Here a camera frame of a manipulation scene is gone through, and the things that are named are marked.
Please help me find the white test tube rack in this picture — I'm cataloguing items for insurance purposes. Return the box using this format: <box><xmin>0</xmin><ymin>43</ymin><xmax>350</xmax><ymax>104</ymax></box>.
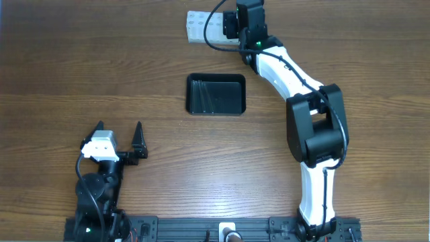
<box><xmin>185</xmin><ymin>10</ymin><xmax>241</xmax><ymax>46</ymax></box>

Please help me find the black tray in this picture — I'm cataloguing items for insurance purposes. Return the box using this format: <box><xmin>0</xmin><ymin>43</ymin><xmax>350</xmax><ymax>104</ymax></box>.
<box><xmin>185</xmin><ymin>73</ymin><xmax>247</xmax><ymax>117</ymax></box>

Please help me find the clear test tube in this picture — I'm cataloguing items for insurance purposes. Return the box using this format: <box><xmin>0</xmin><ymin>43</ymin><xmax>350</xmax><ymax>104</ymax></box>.
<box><xmin>198</xmin><ymin>79</ymin><xmax>204</xmax><ymax>114</ymax></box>
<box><xmin>191</xmin><ymin>79</ymin><xmax>199</xmax><ymax>114</ymax></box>

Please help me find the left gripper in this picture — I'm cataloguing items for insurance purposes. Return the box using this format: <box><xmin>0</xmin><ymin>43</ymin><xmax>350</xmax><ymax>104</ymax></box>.
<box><xmin>79</xmin><ymin>120</ymin><xmax>149</xmax><ymax>167</ymax></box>

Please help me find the mounting rail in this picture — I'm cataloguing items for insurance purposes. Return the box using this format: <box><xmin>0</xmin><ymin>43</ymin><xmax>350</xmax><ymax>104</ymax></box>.
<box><xmin>63</xmin><ymin>216</ymin><xmax>363</xmax><ymax>242</ymax></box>

